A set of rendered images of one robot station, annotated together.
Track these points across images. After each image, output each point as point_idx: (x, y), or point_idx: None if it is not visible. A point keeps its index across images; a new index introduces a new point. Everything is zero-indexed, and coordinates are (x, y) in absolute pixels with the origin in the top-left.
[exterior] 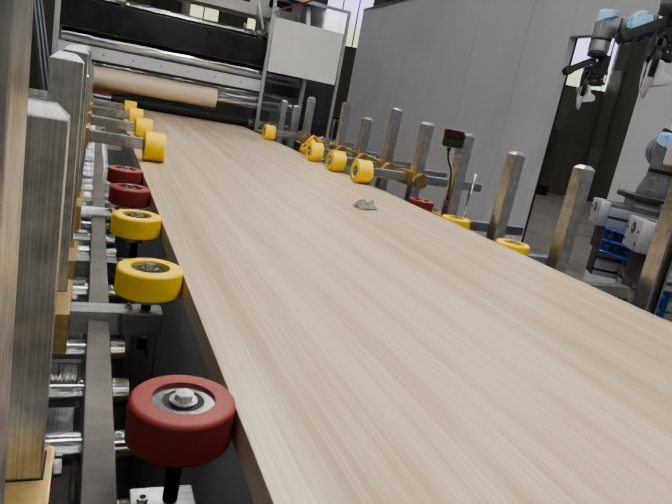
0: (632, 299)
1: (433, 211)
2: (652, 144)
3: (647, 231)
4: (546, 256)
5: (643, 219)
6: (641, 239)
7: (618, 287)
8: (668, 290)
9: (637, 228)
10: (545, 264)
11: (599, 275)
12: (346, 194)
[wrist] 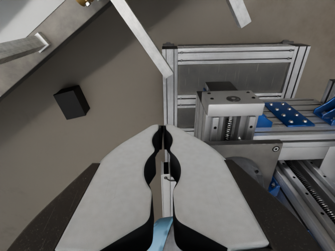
0: (5, 42)
1: None
2: None
3: (205, 106)
4: (235, 1)
5: (230, 109)
6: (204, 99)
7: (156, 66)
8: (195, 115)
9: (219, 99)
10: (227, 2)
11: (326, 87)
12: None
